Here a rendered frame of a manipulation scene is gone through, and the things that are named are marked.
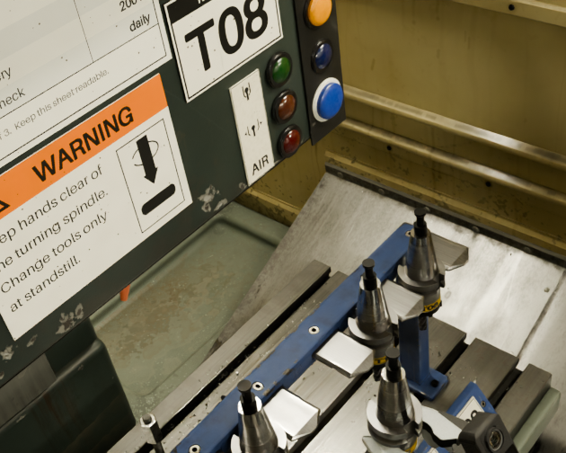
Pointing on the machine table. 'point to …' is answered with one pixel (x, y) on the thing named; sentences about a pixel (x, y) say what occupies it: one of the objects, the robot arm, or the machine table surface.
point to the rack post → (419, 360)
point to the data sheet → (57, 65)
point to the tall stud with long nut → (152, 431)
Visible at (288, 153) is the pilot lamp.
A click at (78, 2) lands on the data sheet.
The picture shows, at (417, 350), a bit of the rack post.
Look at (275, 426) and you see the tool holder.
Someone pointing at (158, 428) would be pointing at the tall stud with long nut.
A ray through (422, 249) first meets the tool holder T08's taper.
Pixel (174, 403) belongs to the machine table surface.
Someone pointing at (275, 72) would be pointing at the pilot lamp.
